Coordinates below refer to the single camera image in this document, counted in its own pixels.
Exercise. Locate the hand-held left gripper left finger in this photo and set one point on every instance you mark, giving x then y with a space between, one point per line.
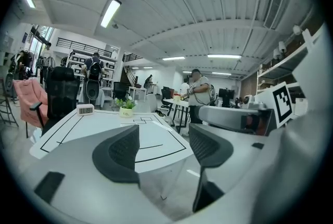
78 163

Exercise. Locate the white background table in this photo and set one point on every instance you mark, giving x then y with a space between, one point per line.
179 104

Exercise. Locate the white digital clock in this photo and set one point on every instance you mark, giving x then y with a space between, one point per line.
85 110

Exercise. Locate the black mesh office chair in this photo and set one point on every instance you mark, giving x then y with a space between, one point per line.
62 98

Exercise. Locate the pink padded chair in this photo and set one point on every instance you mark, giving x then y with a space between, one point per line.
27 105

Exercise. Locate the dark staircase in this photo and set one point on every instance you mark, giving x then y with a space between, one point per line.
129 76

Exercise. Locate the small potted plant white pot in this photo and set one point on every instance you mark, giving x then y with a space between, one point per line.
126 109

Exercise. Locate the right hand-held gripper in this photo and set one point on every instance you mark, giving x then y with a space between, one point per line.
282 104

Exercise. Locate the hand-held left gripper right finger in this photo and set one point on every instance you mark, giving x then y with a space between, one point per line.
247 165

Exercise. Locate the wall shelf with lamps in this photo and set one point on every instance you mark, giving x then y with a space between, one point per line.
281 66

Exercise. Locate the black folding chair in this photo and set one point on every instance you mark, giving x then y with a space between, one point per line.
6 103

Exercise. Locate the black round fan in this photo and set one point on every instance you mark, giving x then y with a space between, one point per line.
92 91

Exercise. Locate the white storage shelf unit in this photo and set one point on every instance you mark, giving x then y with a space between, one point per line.
78 62

